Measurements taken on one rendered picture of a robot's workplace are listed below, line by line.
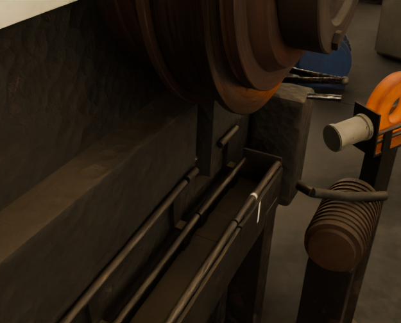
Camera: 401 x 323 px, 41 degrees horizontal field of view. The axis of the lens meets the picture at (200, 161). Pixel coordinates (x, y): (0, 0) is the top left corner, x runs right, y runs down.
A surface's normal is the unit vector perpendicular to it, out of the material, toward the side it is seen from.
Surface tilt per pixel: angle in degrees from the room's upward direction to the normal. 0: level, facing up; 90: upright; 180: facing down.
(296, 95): 0
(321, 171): 0
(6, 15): 90
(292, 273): 0
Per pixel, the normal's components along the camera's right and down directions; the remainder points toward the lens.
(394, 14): -0.65, 0.38
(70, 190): 0.04, -0.85
